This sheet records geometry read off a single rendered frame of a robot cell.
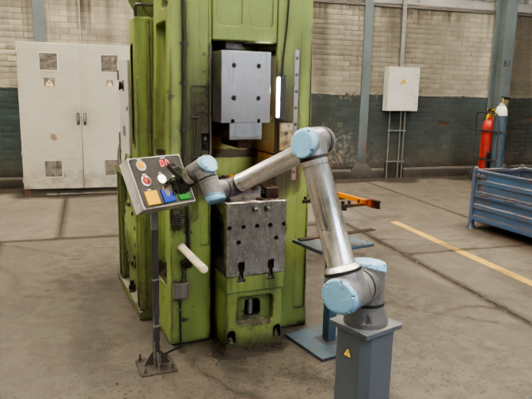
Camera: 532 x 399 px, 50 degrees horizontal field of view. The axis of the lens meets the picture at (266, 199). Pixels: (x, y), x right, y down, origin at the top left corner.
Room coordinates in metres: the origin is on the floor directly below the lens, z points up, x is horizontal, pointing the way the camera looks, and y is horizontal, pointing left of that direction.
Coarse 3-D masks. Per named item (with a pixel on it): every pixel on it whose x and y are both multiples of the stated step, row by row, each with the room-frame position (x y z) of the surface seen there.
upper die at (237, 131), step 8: (216, 128) 3.47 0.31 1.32; (224, 128) 3.34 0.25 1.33; (232, 128) 3.27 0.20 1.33; (240, 128) 3.29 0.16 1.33; (248, 128) 3.31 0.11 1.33; (256, 128) 3.33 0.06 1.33; (224, 136) 3.34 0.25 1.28; (232, 136) 3.27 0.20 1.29; (240, 136) 3.29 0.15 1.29; (248, 136) 3.31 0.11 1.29; (256, 136) 3.33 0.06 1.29
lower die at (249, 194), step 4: (224, 176) 3.65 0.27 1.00; (244, 192) 3.30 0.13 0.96; (248, 192) 3.31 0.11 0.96; (252, 192) 3.32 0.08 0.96; (256, 192) 3.33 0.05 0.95; (232, 196) 3.27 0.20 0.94; (236, 196) 3.28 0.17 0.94; (240, 196) 3.29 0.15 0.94; (244, 196) 3.30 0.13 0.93; (248, 196) 3.31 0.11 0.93; (252, 196) 3.32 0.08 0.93; (256, 196) 3.33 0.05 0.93; (232, 200) 3.27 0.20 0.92
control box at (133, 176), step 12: (156, 156) 3.00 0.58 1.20; (168, 156) 3.06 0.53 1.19; (120, 168) 2.90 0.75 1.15; (132, 168) 2.86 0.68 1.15; (156, 168) 2.96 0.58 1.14; (180, 168) 3.07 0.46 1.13; (132, 180) 2.83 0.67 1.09; (156, 180) 2.92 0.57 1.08; (132, 192) 2.83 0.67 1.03; (192, 192) 3.04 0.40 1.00; (144, 204) 2.79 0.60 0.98; (168, 204) 2.89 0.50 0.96; (180, 204) 2.97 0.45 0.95
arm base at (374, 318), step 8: (384, 304) 2.26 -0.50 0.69; (360, 312) 2.22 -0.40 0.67; (368, 312) 2.21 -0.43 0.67; (376, 312) 2.22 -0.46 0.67; (384, 312) 2.25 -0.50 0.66; (344, 320) 2.27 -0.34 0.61; (352, 320) 2.23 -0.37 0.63; (360, 320) 2.21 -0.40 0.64; (368, 320) 2.21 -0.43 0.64; (376, 320) 2.21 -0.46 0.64; (384, 320) 2.23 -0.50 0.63; (360, 328) 2.20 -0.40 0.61; (368, 328) 2.20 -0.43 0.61; (376, 328) 2.20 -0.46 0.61
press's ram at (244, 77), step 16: (224, 64) 3.25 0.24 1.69; (240, 64) 3.28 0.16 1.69; (256, 64) 3.33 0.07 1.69; (224, 80) 3.25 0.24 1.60; (240, 80) 3.29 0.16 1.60; (256, 80) 3.33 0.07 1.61; (224, 96) 3.25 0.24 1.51; (240, 96) 3.29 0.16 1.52; (256, 96) 3.33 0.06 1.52; (224, 112) 3.25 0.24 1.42; (240, 112) 3.29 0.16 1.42; (256, 112) 3.33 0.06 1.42
